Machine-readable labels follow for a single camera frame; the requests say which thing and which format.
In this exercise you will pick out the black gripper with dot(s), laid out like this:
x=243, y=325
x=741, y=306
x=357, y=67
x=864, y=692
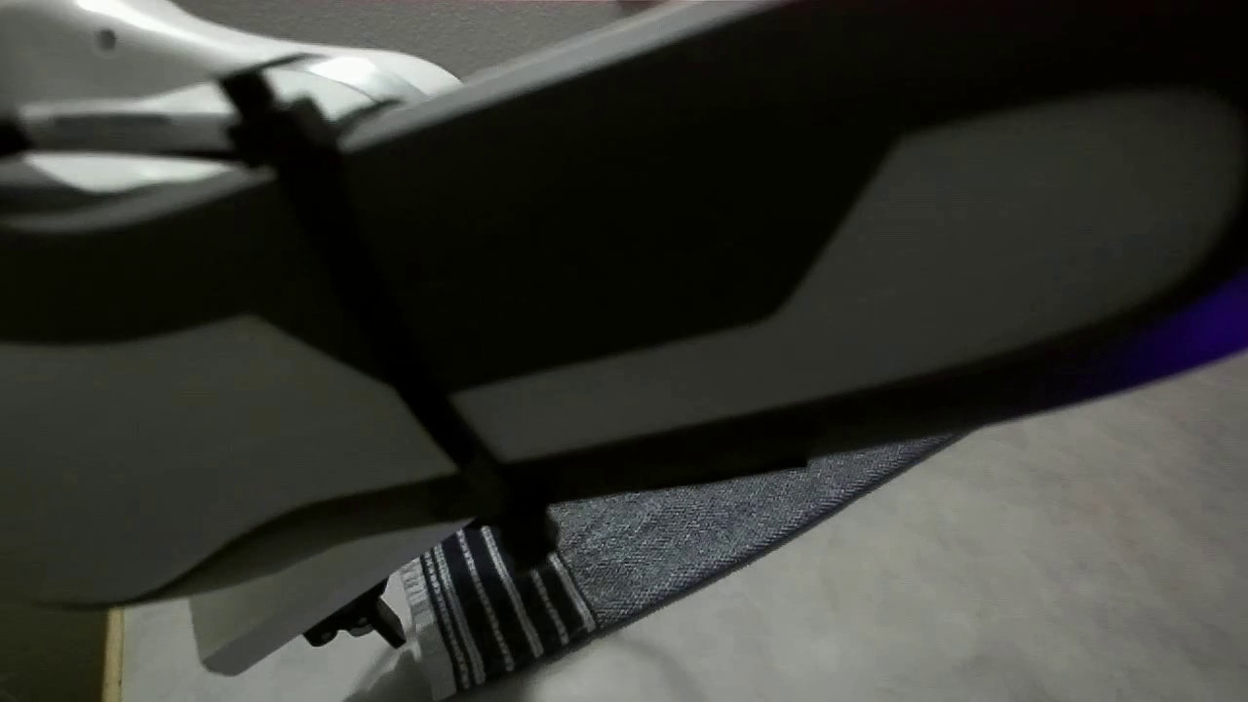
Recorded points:
x=351, y=623

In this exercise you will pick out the grey striped sock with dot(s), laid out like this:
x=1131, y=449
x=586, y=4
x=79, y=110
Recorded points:
x=702, y=532

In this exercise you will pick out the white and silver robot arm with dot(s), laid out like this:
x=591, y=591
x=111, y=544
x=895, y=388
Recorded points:
x=586, y=198

